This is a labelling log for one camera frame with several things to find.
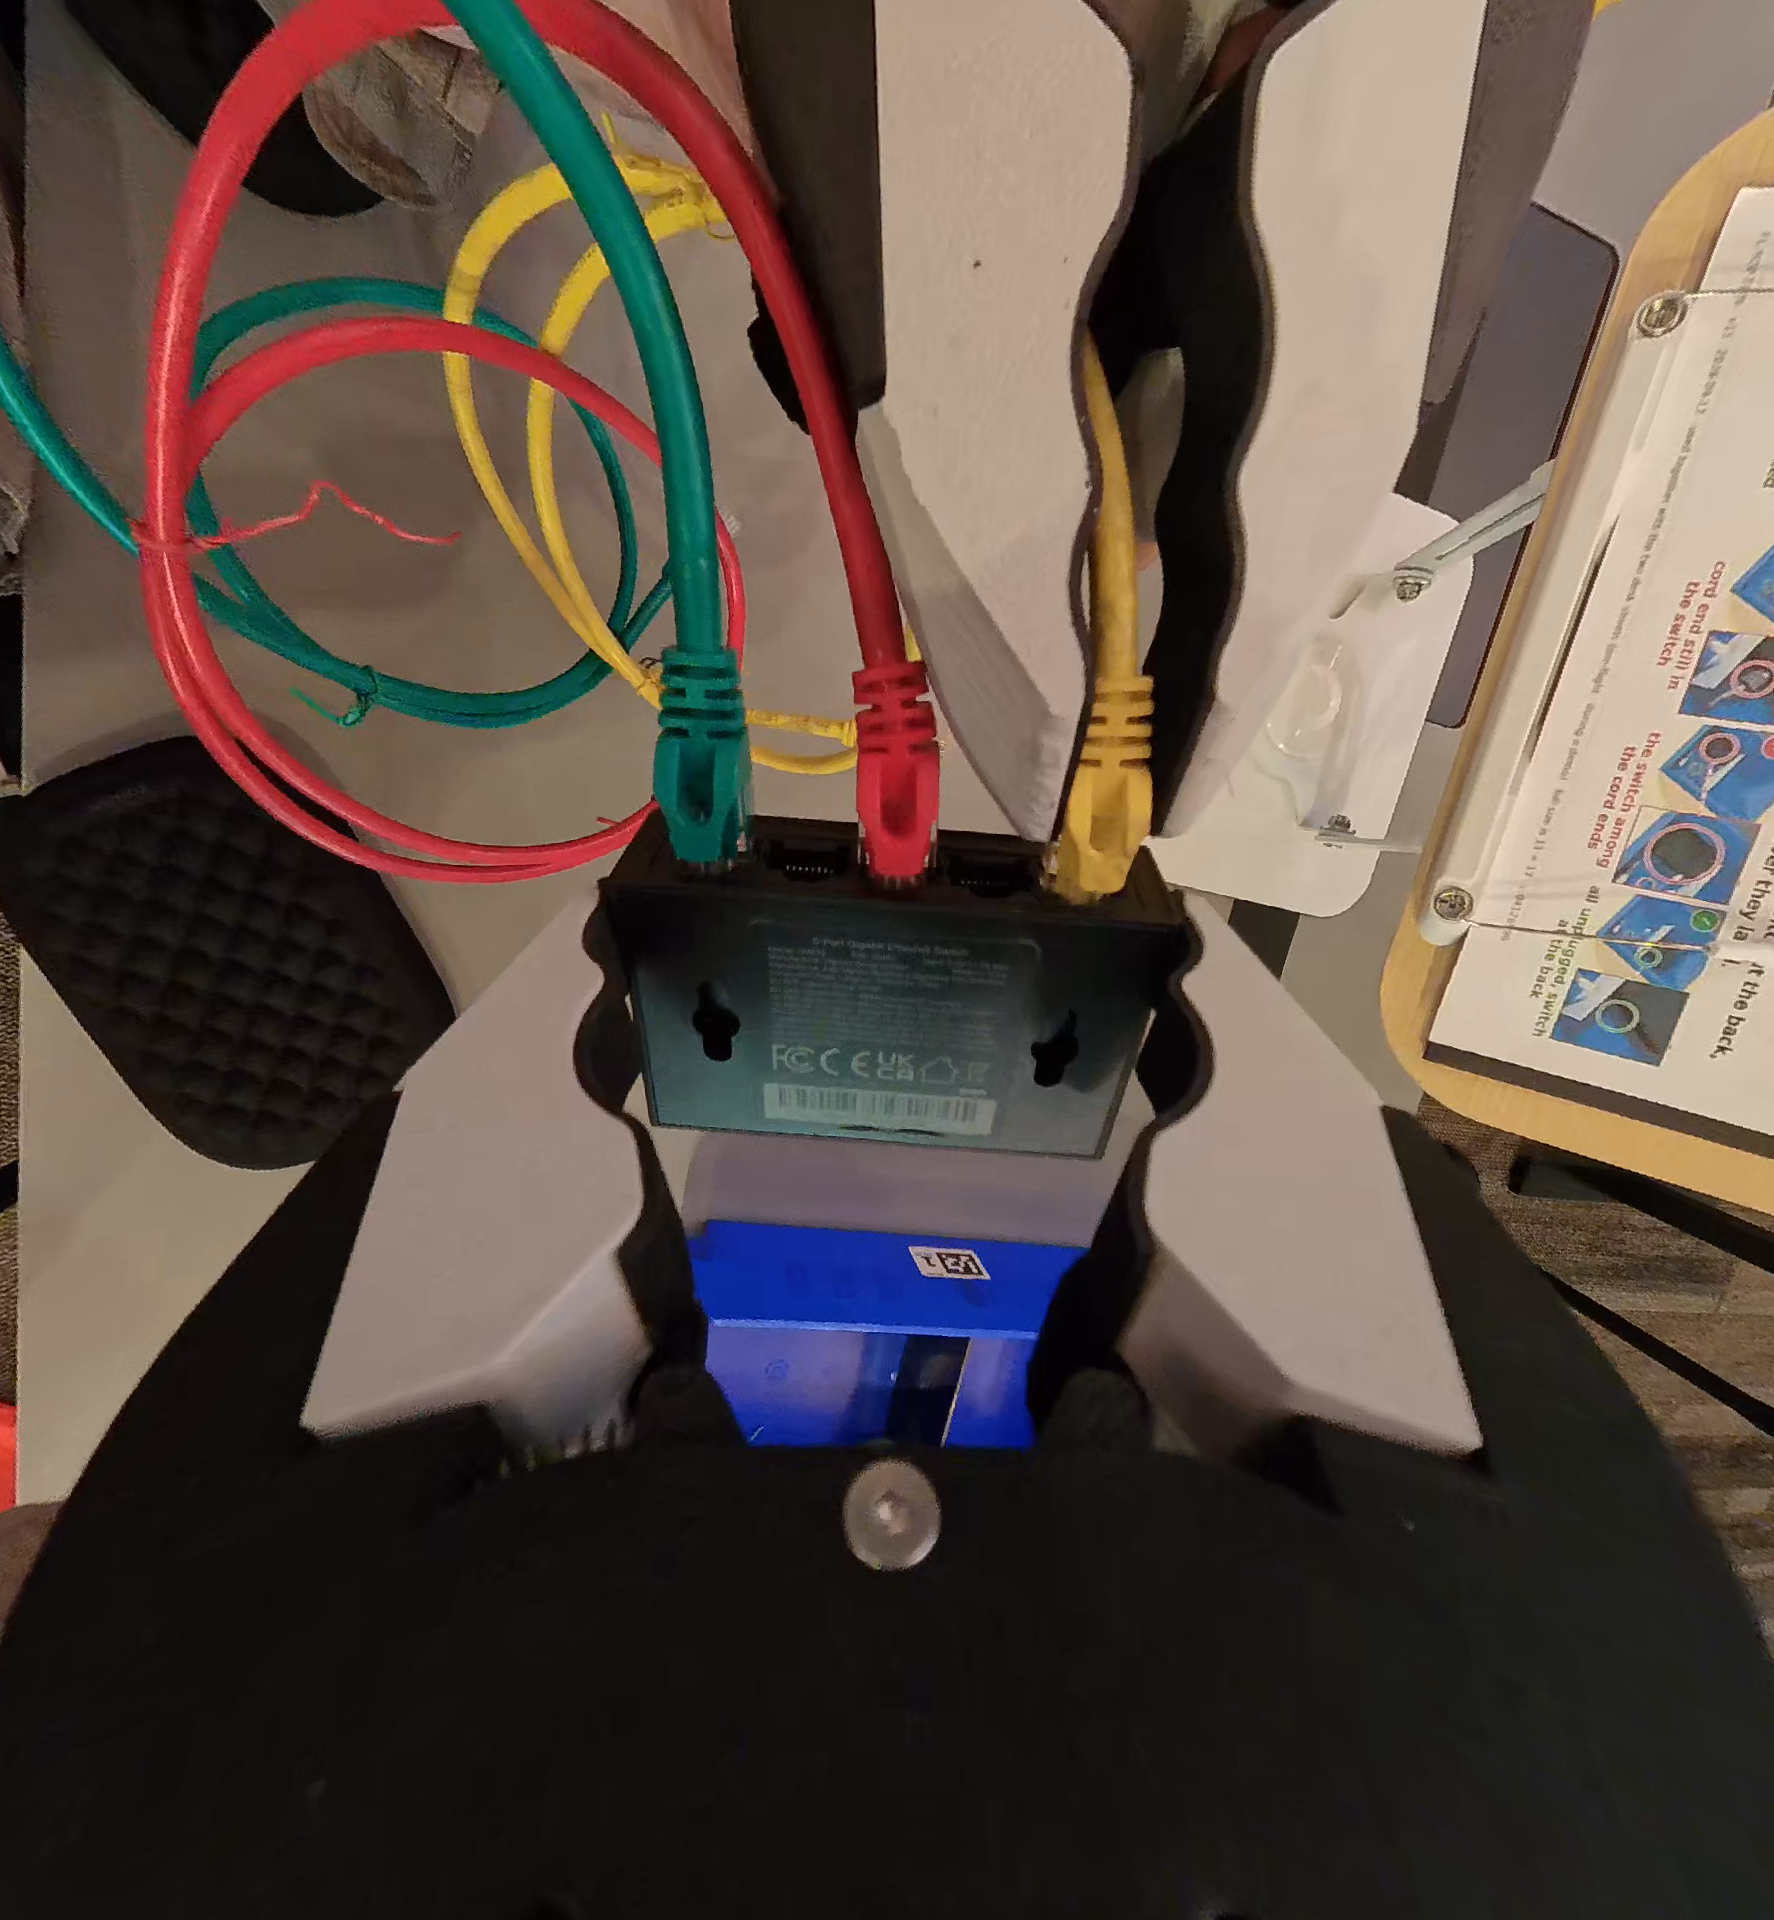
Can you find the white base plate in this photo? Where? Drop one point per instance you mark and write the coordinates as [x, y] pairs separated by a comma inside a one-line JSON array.
[[1261, 863]]

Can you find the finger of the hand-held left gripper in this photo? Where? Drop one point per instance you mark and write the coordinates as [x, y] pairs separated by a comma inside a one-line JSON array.
[[1338, 374], [978, 450]]

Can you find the black network switch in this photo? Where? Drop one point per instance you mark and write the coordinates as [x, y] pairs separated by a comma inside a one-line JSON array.
[[887, 1021]]

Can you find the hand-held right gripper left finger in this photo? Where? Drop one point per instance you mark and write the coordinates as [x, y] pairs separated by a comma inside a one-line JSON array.
[[484, 1245]]

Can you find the printed instruction sheet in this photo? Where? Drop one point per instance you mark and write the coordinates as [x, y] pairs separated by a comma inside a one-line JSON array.
[[1772, 450]]

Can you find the black chair armrest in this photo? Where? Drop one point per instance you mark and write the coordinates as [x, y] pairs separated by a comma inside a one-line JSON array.
[[214, 960]]

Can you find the wooden instruction board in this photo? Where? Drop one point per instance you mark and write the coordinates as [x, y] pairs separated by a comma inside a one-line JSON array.
[[1576, 1126]]

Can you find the blue plastic bin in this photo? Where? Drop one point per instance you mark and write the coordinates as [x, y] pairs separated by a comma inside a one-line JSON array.
[[827, 1275]]

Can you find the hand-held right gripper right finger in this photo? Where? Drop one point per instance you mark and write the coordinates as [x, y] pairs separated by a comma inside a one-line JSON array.
[[1278, 1260]]

